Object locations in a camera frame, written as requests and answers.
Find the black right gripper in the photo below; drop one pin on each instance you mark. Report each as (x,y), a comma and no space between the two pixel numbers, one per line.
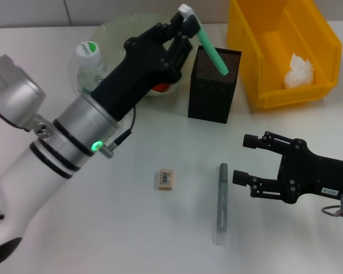
(317,174)

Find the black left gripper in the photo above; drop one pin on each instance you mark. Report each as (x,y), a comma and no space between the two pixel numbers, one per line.
(137,71)

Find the green utility knife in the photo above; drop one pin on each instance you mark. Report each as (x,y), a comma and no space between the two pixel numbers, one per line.
(213,52)

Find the orange knitted toy fruit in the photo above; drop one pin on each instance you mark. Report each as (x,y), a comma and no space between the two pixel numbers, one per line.
(161,88)

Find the black mesh pen holder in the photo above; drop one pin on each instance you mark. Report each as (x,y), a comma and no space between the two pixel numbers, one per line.
(211,94)

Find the beige eraser with barcode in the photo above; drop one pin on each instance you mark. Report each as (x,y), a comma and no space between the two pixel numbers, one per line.
(164,179)

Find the clear green-label water bottle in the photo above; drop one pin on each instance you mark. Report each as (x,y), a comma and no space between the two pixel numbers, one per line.
(88,60)

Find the white paper ball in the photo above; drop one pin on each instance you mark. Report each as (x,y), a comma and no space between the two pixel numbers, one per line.
(298,74)

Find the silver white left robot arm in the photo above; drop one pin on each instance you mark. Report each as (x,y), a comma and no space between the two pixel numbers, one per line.
(31,160)

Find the grey marker pen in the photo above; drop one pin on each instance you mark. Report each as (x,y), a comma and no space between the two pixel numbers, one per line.
(223,199)

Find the green wavy glass fruit bowl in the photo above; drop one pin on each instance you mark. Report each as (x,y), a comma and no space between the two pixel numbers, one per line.
(114,31)

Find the yellow plastic storage bin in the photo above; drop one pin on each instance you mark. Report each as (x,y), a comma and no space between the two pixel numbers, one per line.
(257,57)

